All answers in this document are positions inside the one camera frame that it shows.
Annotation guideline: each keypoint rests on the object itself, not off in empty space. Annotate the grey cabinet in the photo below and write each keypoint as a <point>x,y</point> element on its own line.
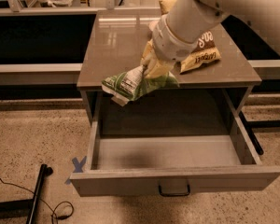
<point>118,39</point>

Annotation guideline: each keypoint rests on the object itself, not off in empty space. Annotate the open grey top drawer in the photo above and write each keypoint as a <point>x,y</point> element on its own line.
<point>193,136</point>

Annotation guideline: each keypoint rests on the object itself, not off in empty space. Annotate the black stand leg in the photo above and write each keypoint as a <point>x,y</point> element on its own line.
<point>27,207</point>

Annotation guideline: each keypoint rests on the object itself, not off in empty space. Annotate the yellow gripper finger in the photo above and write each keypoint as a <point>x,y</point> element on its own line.
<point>156,68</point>
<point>147,54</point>

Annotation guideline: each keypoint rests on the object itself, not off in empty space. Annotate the blue tape cross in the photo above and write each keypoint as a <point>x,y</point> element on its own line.
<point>78,165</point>

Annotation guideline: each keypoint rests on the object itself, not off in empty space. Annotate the brown yellow chip bag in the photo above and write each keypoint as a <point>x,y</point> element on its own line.
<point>202,52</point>

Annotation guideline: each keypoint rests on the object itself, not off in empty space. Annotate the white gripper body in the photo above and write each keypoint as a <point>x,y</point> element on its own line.
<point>168,45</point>

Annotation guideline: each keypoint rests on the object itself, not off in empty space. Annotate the green jalapeno chip bag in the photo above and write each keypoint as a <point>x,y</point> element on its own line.
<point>132,85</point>

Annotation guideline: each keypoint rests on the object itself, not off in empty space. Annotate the black drawer handle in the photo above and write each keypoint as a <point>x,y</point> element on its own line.
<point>174,189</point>

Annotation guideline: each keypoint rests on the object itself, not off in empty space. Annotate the black table leg right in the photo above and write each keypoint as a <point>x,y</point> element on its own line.
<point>251,135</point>

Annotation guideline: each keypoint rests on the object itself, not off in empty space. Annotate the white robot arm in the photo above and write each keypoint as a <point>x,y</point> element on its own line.
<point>263,17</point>

